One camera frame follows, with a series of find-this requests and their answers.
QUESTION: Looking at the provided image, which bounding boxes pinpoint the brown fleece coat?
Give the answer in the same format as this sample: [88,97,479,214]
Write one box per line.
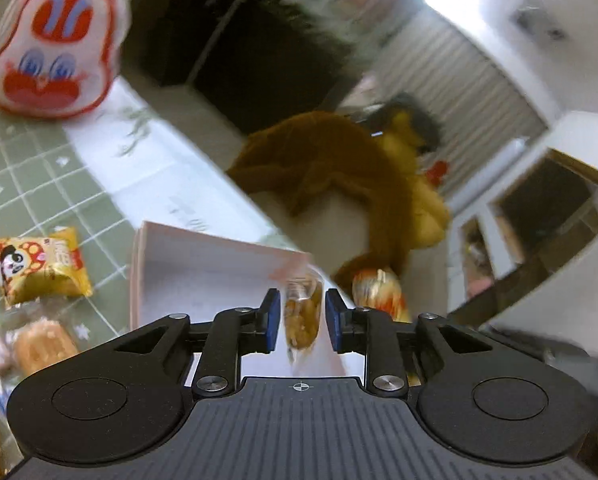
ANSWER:
[226,111,420,291]

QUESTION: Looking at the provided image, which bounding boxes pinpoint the small red object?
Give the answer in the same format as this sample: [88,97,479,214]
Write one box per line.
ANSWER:
[425,160,451,184]

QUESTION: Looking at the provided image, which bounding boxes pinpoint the beige upholstered chair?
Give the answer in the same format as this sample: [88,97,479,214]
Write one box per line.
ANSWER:
[286,192,455,313]

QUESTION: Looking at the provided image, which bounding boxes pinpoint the striped grey curtain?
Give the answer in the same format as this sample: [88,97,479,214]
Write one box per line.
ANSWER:
[374,9,551,207]

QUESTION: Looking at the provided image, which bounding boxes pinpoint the orange snack packet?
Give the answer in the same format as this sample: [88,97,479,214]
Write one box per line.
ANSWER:
[351,267,411,322]

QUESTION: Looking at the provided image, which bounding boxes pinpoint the clear wrapped bread packet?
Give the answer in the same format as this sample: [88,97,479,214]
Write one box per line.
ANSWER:
[10,319,80,377]

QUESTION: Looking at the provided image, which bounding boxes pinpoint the yellow garment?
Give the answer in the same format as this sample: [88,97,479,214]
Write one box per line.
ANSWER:
[379,110,452,250]

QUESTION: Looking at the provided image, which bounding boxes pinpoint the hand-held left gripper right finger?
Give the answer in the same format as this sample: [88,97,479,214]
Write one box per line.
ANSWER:
[325,288,495,399]

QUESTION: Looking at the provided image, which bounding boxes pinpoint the dark cabinet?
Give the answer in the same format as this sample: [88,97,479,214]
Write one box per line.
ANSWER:
[126,0,367,136]

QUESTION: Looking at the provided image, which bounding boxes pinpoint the white printed tablecloth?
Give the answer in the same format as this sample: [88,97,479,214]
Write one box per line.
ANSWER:
[63,77,365,378]

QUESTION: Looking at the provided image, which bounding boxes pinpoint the rabbit-shaped red white bag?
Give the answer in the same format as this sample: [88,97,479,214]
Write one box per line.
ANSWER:
[0,0,132,120]

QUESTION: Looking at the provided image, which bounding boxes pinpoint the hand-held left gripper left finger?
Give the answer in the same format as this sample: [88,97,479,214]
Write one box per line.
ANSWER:
[114,288,282,399]

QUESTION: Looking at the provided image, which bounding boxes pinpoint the clear packet of brown snacks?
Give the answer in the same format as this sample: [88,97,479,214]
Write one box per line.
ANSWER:
[282,269,325,363]

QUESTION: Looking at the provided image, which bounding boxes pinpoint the white cabinet with wooden niches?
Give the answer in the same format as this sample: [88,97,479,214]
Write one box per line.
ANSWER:
[448,110,598,333]

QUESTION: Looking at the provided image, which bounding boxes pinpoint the green checkered table mat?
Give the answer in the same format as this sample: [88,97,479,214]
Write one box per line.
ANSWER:
[0,79,147,411]

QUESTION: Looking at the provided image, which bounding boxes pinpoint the yellow panda snack packet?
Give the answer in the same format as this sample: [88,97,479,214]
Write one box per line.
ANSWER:
[0,226,94,307]

